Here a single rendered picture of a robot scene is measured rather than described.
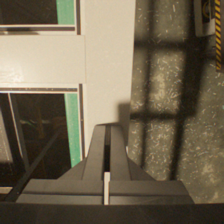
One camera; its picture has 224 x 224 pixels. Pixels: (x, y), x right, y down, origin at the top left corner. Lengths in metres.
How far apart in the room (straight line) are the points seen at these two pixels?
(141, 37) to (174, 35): 0.21
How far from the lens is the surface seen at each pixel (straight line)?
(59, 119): 1.16
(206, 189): 1.76
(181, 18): 1.20
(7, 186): 0.77
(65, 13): 0.23
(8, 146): 0.68
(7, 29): 0.24
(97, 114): 0.15
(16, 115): 0.66
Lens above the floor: 1.08
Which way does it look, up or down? 73 degrees down
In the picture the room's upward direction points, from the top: 178 degrees clockwise
